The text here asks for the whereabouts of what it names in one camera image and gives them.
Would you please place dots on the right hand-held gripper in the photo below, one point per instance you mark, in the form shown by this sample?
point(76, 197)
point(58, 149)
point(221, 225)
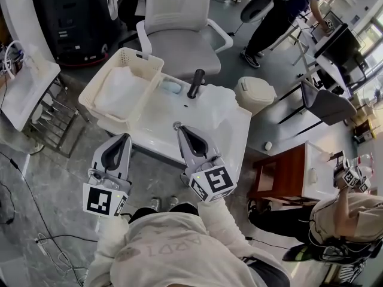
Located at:
point(214, 181)

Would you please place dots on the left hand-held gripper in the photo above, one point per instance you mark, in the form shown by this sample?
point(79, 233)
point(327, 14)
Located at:
point(97, 200)

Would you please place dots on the white cloth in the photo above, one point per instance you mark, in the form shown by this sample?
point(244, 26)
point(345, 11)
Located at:
point(119, 91)
point(220, 103)

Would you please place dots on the cream plastic laundry basket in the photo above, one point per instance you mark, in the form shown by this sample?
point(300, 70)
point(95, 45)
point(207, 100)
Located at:
point(128, 57)

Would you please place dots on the person's left forearm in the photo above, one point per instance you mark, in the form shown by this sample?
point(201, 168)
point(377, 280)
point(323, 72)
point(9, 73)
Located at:
point(112, 235)

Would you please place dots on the person's right forearm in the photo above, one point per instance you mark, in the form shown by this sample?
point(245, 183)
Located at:
point(218, 220)

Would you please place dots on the metal basin drain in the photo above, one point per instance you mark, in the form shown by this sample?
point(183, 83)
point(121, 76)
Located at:
point(176, 124)

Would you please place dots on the white washbasin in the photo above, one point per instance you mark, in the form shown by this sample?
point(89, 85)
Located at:
point(158, 121)

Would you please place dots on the person's right grey sneaker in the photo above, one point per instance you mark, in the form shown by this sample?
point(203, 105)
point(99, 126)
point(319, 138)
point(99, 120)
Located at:
point(173, 201)

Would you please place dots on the person's grey sneaker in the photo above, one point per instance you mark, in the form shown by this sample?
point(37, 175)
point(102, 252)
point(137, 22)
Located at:
point(155, 204)
point(173, 201)

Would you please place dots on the person's legs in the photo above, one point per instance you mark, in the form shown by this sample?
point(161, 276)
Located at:
point(182, 208)

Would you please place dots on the person's left grey sneaker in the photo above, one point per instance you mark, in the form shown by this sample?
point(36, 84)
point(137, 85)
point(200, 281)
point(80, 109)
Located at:
point(155, 204)

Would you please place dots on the small white oval object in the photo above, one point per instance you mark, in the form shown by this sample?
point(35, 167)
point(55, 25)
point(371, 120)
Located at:
point(268, 146)

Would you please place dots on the pale blue soap bar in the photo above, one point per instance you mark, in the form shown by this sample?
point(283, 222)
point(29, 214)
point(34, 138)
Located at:
point(171, 87)

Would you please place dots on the beige pedal trash bin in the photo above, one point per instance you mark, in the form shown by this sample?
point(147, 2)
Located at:
point(254, 96)

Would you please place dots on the brown wooden cabinet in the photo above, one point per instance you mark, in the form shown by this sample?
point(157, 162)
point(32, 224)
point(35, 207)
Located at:
point(278, 175)

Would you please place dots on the white grey office chair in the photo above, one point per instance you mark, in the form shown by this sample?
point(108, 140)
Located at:
point(179, 58)

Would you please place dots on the person's cream sweatshirt torso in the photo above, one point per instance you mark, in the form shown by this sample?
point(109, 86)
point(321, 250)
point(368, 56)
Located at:
point(179, 250)

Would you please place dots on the cream soap bar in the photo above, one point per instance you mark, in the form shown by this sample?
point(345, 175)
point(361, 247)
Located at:
point(313, 175)

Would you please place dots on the white cabinet basin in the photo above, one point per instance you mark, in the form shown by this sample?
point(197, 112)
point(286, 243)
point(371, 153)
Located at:
point(324, 181)

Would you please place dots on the small black faucet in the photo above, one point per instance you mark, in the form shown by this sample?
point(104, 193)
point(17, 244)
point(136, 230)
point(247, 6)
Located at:
point(338, 155)

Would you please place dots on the dark grey black-legged chair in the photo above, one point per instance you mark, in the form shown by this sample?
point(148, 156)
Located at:
point(332, 106)

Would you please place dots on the black waist bag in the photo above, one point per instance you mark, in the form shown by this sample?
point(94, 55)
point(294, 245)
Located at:
point(269, 274)

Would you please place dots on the tall black machine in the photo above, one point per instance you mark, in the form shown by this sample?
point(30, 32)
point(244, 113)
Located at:
point(74, 19)

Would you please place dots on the white curved faucet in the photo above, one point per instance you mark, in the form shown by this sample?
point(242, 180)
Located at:
point(12, 45)

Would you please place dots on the white desk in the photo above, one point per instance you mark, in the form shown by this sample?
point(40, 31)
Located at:
point(329, 67)

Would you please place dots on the clear plastic water jug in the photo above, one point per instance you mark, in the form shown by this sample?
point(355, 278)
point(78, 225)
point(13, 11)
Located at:
point(365, 163)

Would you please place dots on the black and yellow case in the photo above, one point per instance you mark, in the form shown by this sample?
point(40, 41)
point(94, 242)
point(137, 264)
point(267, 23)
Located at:
point(366, 131)

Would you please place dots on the black computer monitor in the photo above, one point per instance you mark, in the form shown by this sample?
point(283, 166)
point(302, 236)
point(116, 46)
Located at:
point(338, 40)

